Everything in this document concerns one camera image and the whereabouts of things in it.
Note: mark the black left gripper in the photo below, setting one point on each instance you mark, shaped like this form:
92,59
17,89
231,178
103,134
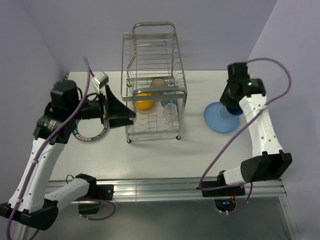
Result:
118,113

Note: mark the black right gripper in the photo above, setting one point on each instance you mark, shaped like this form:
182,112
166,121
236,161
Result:
224,99

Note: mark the blue plastic cup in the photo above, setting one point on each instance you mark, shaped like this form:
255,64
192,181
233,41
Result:
236,111

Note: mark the white plate green rim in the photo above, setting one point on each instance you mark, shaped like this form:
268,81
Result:
90,130

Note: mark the yellow ribbed bowl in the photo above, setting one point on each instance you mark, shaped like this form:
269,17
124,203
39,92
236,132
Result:
144,104

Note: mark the light blue plate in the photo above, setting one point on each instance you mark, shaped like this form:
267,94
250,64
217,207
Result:
219,119

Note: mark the blue white mug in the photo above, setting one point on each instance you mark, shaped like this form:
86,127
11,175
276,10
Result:
164,102

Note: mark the black bowl floral outside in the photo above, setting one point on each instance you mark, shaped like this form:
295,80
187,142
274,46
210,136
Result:
158,82

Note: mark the clear drinking glass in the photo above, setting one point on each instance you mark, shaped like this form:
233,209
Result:
170,111

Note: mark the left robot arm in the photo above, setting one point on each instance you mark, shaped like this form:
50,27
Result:
30,205

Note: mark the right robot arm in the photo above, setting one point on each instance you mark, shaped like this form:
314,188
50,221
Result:
244,95

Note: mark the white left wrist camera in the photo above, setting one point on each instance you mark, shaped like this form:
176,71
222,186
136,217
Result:
99,81

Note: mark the steel wire dish rack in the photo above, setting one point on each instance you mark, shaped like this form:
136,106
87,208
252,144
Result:
151,50

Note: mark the aluminium mounting rail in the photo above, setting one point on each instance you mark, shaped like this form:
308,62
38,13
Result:
177,189

